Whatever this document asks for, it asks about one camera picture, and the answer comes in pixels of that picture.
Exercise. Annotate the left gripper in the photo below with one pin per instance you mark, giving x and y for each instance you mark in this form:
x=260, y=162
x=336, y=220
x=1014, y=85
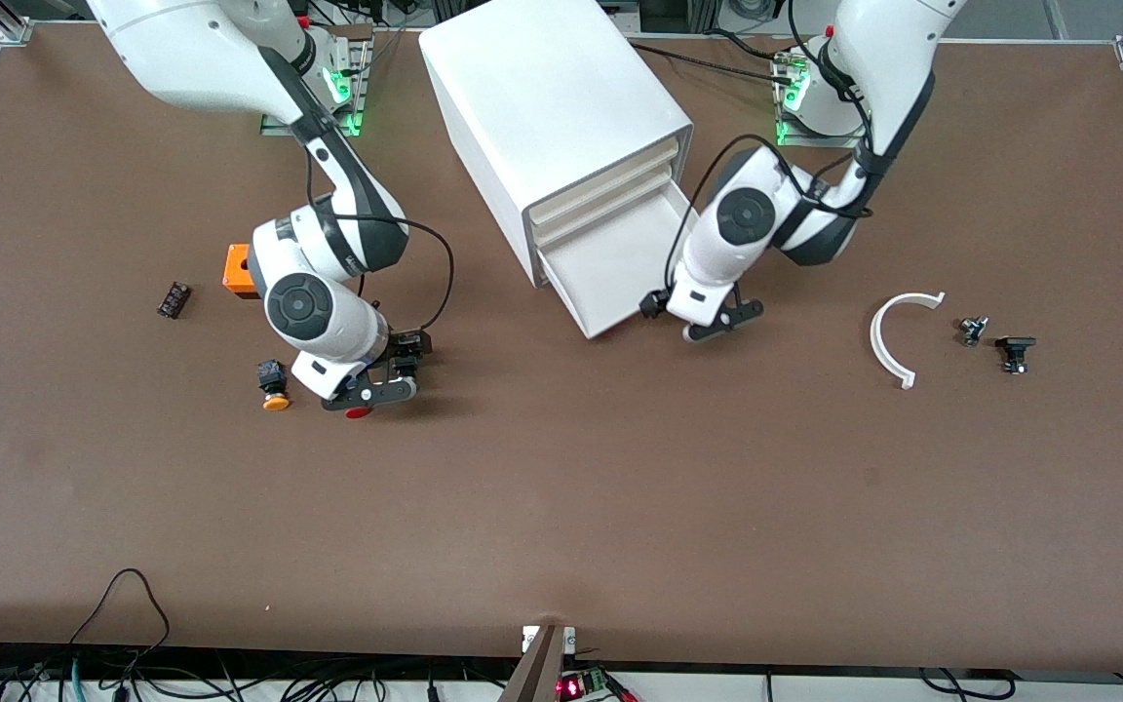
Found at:
x=652, y=305

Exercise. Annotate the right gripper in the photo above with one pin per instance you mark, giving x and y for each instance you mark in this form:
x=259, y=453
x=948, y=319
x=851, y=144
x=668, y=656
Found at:
x=406, y=348

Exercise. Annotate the small black green button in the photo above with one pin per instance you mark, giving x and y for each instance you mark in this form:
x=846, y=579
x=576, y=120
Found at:
x=406, y=361

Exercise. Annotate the white deep cabinet drawer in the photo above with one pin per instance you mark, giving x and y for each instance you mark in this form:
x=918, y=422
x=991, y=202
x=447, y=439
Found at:
x=610, y=263

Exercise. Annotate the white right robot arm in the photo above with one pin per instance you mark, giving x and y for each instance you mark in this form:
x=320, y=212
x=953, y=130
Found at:
x=201, y=49

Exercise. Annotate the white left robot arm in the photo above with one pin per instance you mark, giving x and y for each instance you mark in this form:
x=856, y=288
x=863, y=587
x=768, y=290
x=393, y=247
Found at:
x=873, y=58

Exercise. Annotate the white shallow cabinet drawer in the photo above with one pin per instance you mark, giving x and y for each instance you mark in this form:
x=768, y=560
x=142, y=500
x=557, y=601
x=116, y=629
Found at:
x=610, y=207
x=600, y=185

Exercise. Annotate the yellow push button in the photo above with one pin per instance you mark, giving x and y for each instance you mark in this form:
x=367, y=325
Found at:
x=274, y=385

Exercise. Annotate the white drawer cabinet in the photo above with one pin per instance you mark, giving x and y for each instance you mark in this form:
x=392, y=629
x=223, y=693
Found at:
x=542, y=88

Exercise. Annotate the white curved plastic part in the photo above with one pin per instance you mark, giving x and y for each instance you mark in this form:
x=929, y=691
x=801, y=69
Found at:
x=878, y=336

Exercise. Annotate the small black terminal block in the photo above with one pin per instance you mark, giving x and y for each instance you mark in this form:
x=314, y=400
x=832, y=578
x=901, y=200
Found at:
x=173, y=299

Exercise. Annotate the circuit board with red light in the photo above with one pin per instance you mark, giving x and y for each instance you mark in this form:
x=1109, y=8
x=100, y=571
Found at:
x=581, y=685

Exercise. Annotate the orange button enclosure box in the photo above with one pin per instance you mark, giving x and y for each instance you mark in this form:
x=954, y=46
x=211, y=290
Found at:
x=235, y=273

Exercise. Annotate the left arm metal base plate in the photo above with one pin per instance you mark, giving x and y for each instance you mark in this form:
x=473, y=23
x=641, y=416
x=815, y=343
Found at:
x=795, y=136

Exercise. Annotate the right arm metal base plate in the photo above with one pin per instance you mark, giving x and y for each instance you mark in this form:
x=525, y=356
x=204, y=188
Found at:
x=352, y=125

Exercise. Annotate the small grey black switch part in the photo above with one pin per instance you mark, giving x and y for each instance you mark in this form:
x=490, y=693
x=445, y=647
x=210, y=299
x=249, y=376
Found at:
x=971, y=331

